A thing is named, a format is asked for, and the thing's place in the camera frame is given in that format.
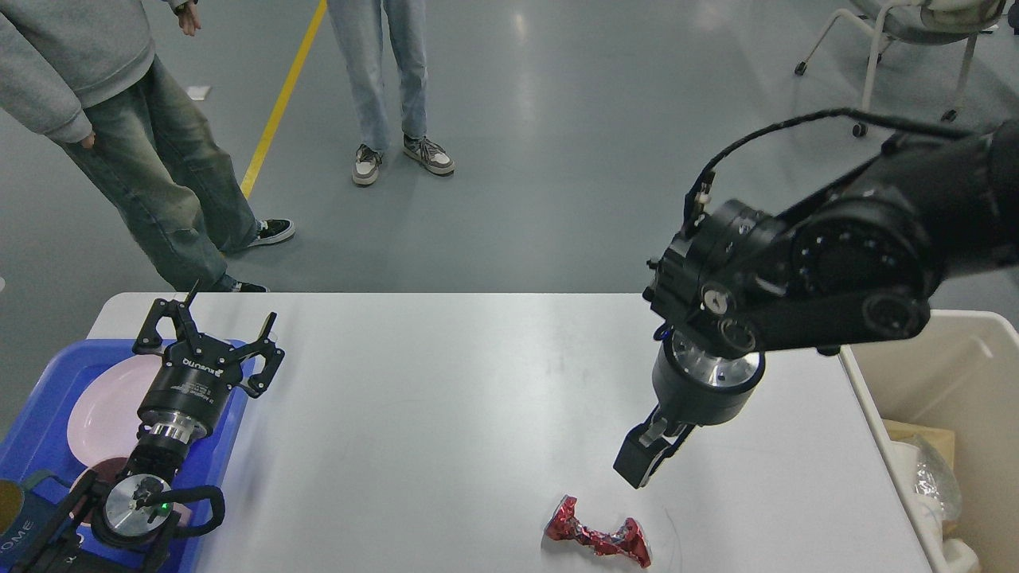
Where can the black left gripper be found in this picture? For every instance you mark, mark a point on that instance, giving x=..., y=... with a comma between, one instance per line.
x=189, y=386

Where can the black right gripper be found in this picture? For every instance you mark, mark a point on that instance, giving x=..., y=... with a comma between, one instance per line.
x=693, y=388

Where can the pink plate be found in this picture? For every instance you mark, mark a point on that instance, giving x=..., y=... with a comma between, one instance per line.
x=104, y=421

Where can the brown paper bag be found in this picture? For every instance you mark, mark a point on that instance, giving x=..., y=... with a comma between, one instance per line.
x=944, y=440

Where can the white paper cup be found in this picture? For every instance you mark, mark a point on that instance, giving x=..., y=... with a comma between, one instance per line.
x=903, y=465

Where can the aluminium foil tray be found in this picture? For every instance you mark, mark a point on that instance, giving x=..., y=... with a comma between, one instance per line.
x=936, y=479

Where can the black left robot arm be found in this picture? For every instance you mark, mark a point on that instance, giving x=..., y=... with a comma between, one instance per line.
x=146, y=506

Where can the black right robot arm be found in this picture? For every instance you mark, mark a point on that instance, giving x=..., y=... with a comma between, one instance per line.
x=856, y=261

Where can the red foil wrapper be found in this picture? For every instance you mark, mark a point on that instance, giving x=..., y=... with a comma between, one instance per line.
x=629, y=540

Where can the person's far leg and shoe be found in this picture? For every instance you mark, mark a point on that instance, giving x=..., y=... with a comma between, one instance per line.
x=187, y=148

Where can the person's leg and shoe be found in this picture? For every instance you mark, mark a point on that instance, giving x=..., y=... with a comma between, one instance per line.
x=187, y=148
x=163, y=217

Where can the blue plastic tray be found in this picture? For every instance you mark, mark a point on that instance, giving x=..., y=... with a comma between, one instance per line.
x=38, y=440

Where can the person's near leg and shoe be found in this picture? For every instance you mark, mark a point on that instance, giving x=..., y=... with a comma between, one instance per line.
x=163, y=217

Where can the dark blue mug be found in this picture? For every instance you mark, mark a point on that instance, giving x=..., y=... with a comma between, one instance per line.
x=24, y=512

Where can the white paper scrap on floor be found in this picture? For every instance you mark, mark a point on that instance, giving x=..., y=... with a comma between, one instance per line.
x=198, y=93

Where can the beige plastic bin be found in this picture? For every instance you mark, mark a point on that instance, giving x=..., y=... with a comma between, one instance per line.
x=959, y=374

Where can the grey hoodie torso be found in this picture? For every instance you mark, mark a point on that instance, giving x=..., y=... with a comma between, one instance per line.
x=60, y=57

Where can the person's leg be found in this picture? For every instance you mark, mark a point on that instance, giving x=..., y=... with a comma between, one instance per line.
x=358, y=29
x=407, y=30

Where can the white office chair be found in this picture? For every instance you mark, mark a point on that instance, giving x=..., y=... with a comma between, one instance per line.
x=917, y=23

